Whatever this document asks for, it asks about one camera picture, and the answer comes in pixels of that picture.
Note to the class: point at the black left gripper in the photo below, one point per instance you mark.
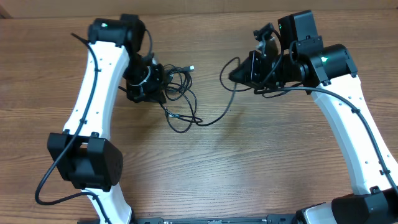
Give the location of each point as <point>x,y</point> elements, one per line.
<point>155,90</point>

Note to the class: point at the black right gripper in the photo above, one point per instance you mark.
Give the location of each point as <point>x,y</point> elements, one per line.
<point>252,68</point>

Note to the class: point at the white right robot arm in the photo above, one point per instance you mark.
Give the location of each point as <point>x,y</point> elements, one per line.
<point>292,57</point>

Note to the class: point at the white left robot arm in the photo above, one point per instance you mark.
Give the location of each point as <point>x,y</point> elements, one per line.
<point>83,153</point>

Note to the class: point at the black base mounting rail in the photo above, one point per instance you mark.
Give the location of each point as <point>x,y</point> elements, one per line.
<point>269,219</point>

